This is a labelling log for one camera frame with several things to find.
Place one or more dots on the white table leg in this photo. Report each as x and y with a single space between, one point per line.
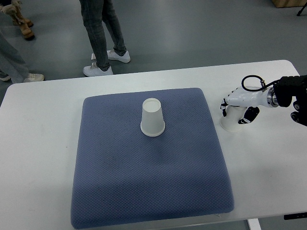
254 224

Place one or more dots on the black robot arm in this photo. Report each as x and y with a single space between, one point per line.
288 91

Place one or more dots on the metal floor plate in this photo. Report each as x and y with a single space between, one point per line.
94 65
93 58

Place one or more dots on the upper metal floor plate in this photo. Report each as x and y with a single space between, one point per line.
93 58

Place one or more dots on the black table control panel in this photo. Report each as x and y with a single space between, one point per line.
295 216

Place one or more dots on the white paper cup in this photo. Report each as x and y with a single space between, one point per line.
233 115
152 123

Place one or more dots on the blue quilted cushion mat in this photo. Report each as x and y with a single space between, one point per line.
124 176

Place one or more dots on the black tripod leg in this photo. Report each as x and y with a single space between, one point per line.
301 10

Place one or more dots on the wooden box corner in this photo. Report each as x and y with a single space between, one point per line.
288 3

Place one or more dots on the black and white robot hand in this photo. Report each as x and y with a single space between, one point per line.
250 99

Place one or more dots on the person in brown boots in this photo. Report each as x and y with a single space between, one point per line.
12 8

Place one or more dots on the person in grey jeans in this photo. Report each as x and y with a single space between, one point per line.
94 14

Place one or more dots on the lower metal floor plate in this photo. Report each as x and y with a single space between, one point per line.
94 65

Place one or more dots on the person in light grey trousers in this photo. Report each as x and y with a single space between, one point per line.
12 65

